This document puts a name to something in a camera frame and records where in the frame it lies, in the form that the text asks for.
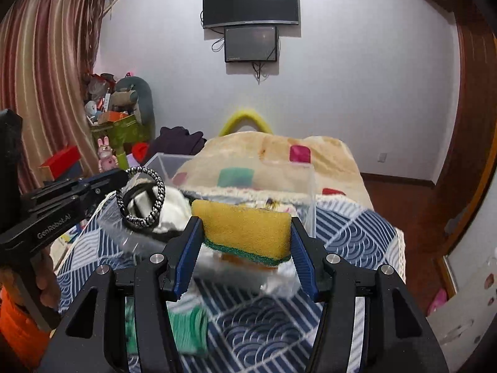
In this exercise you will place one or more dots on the grey plush toy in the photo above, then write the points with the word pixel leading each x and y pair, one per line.
pixel 136 97

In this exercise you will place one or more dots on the white and blue doll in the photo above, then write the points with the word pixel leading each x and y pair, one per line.
pixel 91 110

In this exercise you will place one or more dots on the red box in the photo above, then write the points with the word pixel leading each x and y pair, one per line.
pixel 58 161

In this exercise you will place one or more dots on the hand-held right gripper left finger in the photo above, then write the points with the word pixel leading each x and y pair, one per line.
pixel 188 258

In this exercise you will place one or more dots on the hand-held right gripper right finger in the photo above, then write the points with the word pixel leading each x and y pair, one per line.
pixel 305 266

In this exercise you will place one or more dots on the person's left hand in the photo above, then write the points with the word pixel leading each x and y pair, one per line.
pixel 46 279

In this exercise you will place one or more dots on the yellow sponge with green scourer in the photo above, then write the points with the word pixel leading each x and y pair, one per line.
pixel 244 225

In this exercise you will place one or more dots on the white wall socket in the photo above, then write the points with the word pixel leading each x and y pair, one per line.
pixel 382 157

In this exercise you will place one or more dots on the white cloth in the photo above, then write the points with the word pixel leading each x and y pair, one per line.
pixel 175 206

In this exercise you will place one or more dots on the green knitted cloth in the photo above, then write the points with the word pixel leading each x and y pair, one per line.
pixel 190 330

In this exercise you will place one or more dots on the small wall monitor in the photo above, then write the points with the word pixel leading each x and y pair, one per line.
pixel 251 44

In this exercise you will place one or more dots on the person's left forearm orange sleeve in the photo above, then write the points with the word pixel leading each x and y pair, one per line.
pixel 19 326

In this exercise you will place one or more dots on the yellow curved cushion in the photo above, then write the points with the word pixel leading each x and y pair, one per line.
pixel 245 115

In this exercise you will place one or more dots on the cream blanket with coloured squares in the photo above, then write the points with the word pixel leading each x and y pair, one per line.
pixel 330 155

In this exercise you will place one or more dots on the green cardboard box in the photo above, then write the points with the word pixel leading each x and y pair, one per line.
pixel 124 132

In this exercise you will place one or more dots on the striped red curtain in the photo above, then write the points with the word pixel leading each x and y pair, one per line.
pixel 46 66

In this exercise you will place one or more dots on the blue wave-patterned bedsheet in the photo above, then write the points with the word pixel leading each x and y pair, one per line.
pixel 349 237

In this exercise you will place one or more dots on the white cabinet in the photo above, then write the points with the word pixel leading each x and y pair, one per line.
pixel 471 279

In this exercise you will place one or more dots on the large wall television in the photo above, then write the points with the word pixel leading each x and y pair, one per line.
pixel 250 2

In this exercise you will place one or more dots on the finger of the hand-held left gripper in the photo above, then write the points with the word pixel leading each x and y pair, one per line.
pixel 97 198
pixel 110 178

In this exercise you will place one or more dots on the dark purple clothing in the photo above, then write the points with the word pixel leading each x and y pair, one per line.
pixel 178 140

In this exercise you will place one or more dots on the pink item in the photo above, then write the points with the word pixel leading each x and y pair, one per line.
pixel 438 303

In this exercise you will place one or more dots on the wooden door frame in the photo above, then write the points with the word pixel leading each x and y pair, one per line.
pixel 471 105

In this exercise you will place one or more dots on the pink rabbit toy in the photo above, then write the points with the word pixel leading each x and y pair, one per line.
pixel 106 155

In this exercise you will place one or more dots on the red cloth item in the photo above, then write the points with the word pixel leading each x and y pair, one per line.
pixel 140 150

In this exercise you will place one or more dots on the clear plastic box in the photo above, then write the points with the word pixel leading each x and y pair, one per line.
pixel 233 167

